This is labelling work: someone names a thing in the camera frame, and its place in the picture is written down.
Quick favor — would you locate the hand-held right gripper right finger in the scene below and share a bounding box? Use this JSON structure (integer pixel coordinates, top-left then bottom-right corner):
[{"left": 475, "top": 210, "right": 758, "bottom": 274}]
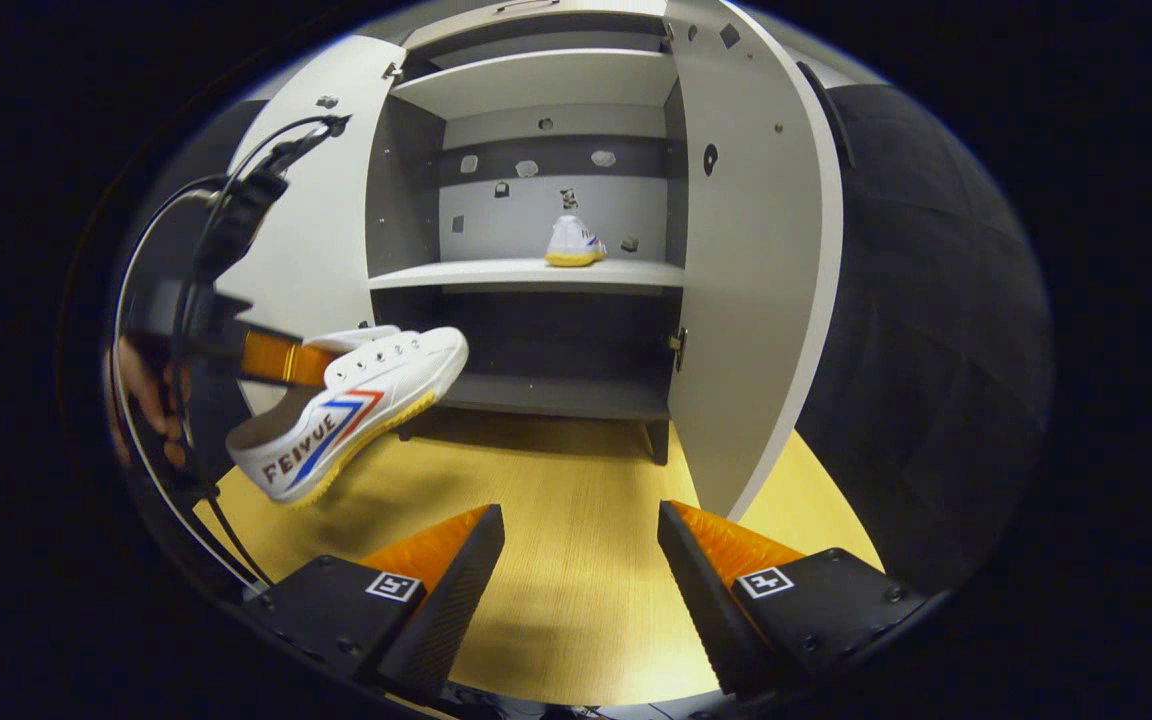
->
[{"left": 658, "top": 500, "right": 932, "bottom": 698}]

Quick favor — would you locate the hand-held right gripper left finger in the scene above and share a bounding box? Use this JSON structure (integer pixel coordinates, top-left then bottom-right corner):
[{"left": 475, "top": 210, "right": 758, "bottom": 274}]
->
[{"left": 241, "top": 503, "right": 505, "bottom": 701}]

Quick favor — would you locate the white canvas shoe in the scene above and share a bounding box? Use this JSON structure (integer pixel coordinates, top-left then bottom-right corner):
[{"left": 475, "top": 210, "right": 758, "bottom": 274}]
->
[
  {"left": 544, "top": 215, "right": 609, "bottom": 268},
  {"left": 226, "top": 325, "right": 470, "bottom": 506}
]

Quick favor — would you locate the white shoe cabinet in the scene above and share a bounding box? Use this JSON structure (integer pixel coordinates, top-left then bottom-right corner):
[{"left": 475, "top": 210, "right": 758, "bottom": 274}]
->
[{"left": 366, "top": 0, "right": 687, "bottom": 466}]

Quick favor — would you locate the white cabinet door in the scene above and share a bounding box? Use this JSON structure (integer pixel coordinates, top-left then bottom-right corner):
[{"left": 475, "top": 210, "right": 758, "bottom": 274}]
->
[{"left": 664, "top": 0, "right": 845, "bottom": 521}]

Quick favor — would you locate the white cabinet drawer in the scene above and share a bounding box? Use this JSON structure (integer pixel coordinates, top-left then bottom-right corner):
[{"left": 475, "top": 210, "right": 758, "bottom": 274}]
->
[{"left": 404, "top": 0, "right": 669, "bottom": 49}]

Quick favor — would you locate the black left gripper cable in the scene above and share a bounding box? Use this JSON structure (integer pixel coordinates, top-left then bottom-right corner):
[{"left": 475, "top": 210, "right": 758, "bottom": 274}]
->
[{"left": 111, "top": 115, "right": 352, "bottom": 591}]

